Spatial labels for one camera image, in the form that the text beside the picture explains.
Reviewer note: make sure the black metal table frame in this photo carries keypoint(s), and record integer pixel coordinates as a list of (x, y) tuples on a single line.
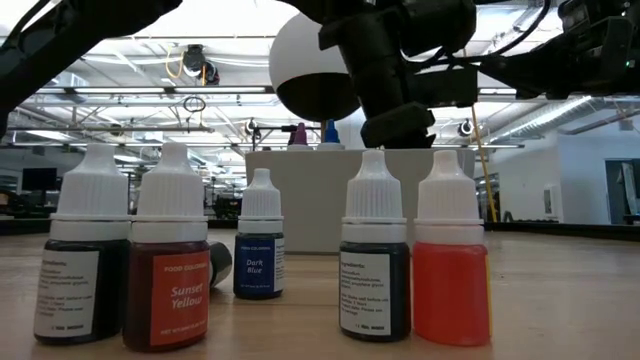
[(550, 230)]

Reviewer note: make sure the black overhead camera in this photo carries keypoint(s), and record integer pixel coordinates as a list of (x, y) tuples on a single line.
[(197, 60)]

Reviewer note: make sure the sunset yellow dropper bottle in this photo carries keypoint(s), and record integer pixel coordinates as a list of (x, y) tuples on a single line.
[(167, 300)]

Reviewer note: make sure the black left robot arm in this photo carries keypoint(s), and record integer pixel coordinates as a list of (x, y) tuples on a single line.
[(75, 30)]

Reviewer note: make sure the blue-capped food coloring bottle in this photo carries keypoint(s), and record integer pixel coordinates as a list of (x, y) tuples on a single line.
[(331, 135)]

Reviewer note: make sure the small orange dropper bottle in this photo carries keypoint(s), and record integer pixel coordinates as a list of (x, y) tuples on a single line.
[(450, 295)]

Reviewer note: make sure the black monitor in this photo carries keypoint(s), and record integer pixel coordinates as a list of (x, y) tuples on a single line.
[(40, 179)]

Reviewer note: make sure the white globe table lamp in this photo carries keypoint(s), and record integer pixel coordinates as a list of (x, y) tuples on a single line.
[(300, 60)]

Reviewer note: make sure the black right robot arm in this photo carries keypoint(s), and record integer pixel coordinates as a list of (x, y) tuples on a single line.
[(590, 50)]

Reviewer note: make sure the small dark blue dropper bottle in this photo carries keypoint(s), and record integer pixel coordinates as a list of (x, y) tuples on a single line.
[(259, 260)]

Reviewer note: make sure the black ceiling device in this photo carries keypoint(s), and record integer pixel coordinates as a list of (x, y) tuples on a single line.
[(465, 128), (251, 128)]

